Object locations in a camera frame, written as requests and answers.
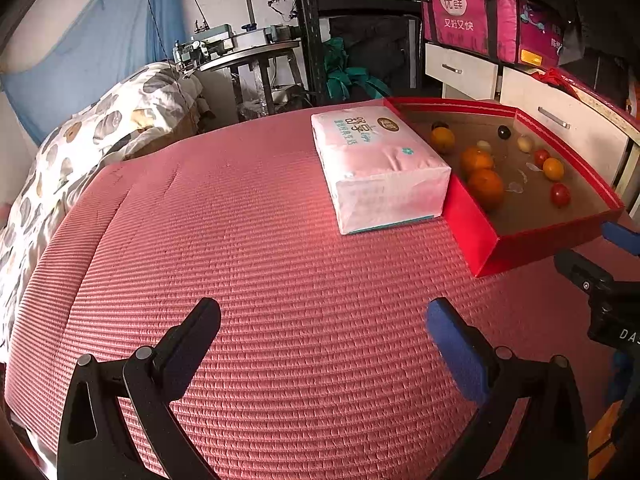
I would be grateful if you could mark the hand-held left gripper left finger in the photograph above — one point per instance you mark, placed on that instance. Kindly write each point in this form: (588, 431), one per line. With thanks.
(192, 345)

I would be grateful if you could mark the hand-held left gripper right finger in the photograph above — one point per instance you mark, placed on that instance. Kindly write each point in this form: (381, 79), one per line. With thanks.
(455, 350)

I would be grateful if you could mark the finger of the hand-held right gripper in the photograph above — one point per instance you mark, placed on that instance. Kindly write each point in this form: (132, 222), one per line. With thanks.
(580, 270)
(622, 237)

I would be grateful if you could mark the red cherry tomato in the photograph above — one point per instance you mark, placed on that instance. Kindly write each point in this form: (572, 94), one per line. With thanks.
(560, 194)
(541, 157)

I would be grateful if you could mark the small yellowish orange tangerine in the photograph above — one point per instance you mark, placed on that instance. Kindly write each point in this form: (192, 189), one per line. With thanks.
(443, 139)
(553, 169)

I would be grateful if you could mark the red cardboard box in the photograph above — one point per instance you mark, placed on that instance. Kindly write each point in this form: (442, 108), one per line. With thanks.
(480, 245)

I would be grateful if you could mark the large orange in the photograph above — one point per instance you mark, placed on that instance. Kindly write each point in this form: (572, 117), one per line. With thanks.
(486, 187)

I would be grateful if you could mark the large brown longan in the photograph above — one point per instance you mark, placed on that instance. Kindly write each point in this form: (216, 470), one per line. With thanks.
(524, 143)

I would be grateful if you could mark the small deep orange tangerine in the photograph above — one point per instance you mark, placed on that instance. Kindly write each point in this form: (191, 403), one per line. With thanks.
(476, 160)

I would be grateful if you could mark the dark round fruit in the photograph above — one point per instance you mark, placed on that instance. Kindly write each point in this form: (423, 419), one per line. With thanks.
(503, 132)

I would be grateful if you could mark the small brown longan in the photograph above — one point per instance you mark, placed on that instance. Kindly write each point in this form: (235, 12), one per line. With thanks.
(483, 145)

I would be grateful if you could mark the orange object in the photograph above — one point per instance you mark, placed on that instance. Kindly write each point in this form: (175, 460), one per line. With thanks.
(605, 435)

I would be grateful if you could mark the red ribbon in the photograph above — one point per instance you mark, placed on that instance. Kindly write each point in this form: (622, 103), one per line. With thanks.
(555, 79)

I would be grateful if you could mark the pink tissue pack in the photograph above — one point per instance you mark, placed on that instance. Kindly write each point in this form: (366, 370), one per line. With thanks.
(380, 170)

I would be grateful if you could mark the pink printed box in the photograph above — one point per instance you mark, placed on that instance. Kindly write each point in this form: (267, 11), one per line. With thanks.
(540, 30)

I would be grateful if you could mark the white spotted quilt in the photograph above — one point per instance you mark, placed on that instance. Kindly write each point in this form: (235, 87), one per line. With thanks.
(75, 150)

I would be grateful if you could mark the small white drawer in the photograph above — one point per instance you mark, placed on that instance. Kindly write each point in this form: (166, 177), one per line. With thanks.
(460, 75)

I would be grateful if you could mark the clear plastic bag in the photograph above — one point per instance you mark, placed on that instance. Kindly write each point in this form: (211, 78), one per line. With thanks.
(255, 107)

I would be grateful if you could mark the pink delivery bag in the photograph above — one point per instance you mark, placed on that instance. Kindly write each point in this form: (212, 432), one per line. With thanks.
(465, 10)

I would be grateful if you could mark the green cloth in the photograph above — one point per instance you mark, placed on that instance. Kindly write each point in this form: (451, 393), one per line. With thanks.
(345, 80)

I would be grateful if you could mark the round metal table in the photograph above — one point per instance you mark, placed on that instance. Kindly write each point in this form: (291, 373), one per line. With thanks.
(260, 55)

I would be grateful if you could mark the grey sewing machine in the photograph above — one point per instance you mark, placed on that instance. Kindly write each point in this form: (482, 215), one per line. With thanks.
(215, 42)

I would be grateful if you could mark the dark cloth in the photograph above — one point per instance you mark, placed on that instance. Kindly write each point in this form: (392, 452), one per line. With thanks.
(375, 45)

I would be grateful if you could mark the blue net curtain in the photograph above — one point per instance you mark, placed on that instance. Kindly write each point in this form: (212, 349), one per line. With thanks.
(85, 45)

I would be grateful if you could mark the black metal shelf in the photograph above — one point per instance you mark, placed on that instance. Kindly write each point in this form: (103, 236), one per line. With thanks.
(307, 35)

